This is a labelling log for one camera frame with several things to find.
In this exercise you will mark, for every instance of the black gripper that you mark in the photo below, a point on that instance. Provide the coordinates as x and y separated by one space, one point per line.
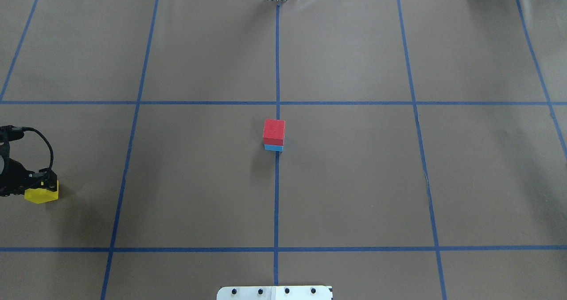
14 179

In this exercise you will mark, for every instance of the yellow wooden block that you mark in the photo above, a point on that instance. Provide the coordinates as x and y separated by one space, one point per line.
42 194

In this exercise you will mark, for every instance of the red wooden block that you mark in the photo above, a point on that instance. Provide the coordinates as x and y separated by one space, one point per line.
274 132

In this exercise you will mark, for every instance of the blue wooden block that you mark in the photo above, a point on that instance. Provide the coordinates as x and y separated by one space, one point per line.
274 148

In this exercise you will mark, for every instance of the blue tape line crosswise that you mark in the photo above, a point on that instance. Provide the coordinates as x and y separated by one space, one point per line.
290 249

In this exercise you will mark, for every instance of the blue tape line lengthwise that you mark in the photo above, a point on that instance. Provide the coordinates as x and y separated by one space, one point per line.
277 154

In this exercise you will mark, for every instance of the brown paper table cover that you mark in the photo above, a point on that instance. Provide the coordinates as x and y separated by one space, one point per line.
409 123

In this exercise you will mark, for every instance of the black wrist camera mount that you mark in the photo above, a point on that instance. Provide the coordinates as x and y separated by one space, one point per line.
8 134

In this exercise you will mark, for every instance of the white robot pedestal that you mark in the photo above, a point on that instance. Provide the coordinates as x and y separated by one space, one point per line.
289 292

